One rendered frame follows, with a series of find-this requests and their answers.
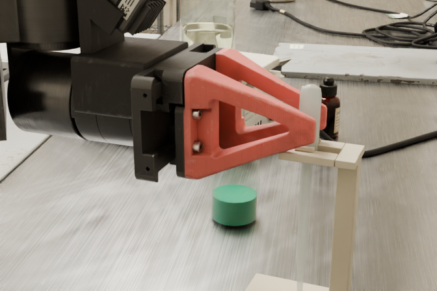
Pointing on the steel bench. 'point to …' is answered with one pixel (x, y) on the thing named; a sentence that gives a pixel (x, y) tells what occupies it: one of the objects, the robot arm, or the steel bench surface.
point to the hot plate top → (267, 62)
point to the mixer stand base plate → (359, 63)
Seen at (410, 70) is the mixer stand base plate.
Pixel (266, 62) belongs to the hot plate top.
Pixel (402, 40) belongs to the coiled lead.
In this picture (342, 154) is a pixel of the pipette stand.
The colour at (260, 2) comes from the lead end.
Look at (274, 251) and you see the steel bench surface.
